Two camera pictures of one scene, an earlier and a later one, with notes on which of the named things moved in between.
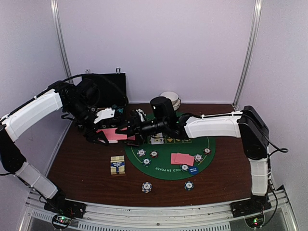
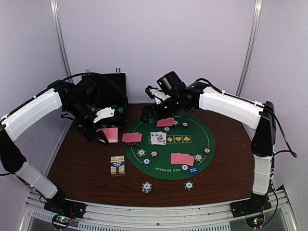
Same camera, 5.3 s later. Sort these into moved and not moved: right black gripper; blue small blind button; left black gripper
Moved: right black gripper
Not moved: left black gripper; blue small blind button
